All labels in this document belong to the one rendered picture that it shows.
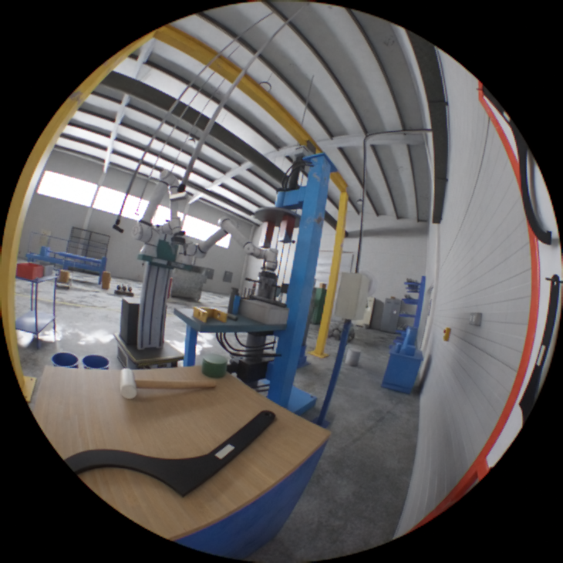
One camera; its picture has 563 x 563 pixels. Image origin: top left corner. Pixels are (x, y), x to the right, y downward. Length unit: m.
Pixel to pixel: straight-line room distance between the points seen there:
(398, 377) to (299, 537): 2.81
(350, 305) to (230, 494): 1.58
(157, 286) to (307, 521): 2.57
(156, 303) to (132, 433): 2.11
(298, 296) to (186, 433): 1.48
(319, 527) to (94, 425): 1.28
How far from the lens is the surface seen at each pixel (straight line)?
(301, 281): 1.76
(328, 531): 1.50
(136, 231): 2.03
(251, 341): 2.15
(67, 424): 0.58
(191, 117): 6.54
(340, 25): 5.87
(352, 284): 1.74
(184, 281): 9.83
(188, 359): 1.33
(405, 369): 3.49
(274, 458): 0.51
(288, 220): 2.07
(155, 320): 2.57
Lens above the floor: 1.32
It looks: 2 degrees up
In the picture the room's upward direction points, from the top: 11 degrees clockwise
